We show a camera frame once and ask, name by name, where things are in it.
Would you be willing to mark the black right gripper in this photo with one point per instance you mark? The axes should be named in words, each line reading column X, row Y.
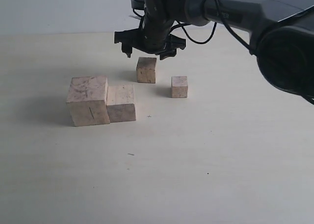
column 165, row 47

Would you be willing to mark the third largest wooden cube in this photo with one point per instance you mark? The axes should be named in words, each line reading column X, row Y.
column 146, row 70

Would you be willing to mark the smallest wooden cube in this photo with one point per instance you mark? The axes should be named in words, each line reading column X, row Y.
column 179, row 87

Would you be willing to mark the second largest wooden cube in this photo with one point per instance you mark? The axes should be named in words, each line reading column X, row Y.
column 121, row 103

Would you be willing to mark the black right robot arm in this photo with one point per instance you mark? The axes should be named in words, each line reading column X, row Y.
column 281, row 34

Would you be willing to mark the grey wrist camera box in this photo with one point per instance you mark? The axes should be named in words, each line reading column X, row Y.
column 138, row 5

